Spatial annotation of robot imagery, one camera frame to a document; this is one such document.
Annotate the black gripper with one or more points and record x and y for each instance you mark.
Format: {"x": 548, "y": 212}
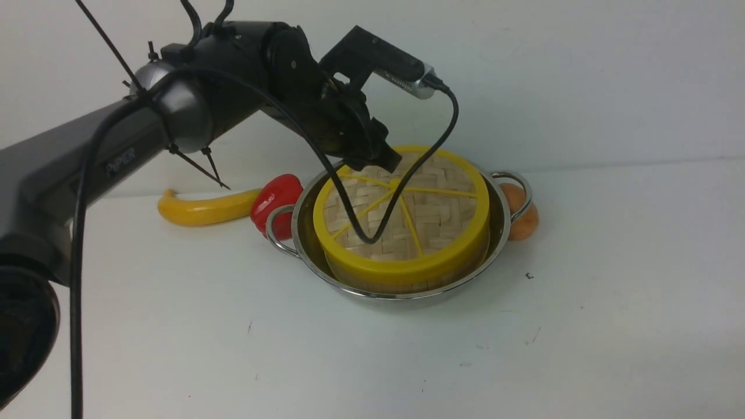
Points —
{"x": 337, "y": 121}

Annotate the yellow bamboo steamer lid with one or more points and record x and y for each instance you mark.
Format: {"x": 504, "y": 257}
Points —
{"x": 445, "y": 205}

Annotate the yellow bamboo steamer basket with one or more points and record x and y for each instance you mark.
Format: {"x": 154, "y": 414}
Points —
{"x": 433, "y": 271}

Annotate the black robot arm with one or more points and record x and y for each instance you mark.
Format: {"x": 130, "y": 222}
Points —
{"x": 203, "y": 89}

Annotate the stainless steel pot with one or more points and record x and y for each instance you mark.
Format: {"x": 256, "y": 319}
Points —
{"x": 307, "y": 247}

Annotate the red toy bell pepper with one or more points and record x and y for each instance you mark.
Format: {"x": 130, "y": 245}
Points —
{"x": 280, "y": 191}

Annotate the orange toy potato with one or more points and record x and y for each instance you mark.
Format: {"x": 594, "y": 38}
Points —
{"x": 527, "y": 224}

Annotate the yellow toy banana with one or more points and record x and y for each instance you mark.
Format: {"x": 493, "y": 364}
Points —
{"x": 206, "y": 212}

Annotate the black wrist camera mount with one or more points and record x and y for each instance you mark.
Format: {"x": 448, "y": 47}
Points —
{"x": 361, "y": 53}

